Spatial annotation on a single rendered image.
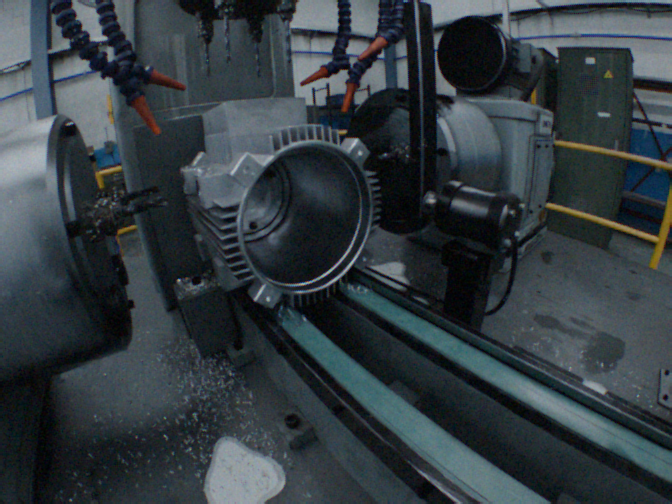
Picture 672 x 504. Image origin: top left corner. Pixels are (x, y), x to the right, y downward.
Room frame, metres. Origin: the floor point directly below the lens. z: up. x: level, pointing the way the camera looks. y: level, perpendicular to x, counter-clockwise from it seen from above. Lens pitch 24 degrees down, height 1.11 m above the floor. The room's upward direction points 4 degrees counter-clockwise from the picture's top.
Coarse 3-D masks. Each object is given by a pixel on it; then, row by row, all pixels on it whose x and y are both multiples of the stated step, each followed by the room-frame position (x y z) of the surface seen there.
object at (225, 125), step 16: (208, 112) 0.38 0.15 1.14; (224, 112) 0.32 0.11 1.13; (240, 112) 0.32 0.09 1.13; (256, 112) 0.34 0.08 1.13; (272, 112) 0.35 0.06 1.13; (288, 112) 0.36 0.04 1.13; (304, 112) 0.37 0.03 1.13; (208, 128) 0.39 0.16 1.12; (224, 128) 0.33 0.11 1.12; (240, 128) 0.32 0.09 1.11; (256, 128) 0.33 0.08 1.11; (208, 144) 0.39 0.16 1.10; (224, 144) 0.32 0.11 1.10; (240, 144) 0.32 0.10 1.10; (224, 160) 0.33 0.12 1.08
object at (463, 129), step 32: (384, 96) 0.49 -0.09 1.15; (448, 96) 0.50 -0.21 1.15; (352, 128) 0.56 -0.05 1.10; (384, 128) 0.48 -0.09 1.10; (448, 128) 0.40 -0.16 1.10; (480, 128) 0.46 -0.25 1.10; (384, 160) 0.49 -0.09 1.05; (448, 160) 0.39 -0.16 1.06; (480, 160) 0.43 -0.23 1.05; (384, 192) 0.49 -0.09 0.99; (384, 224) 0.49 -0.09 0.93; (416, 224) 0.43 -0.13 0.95
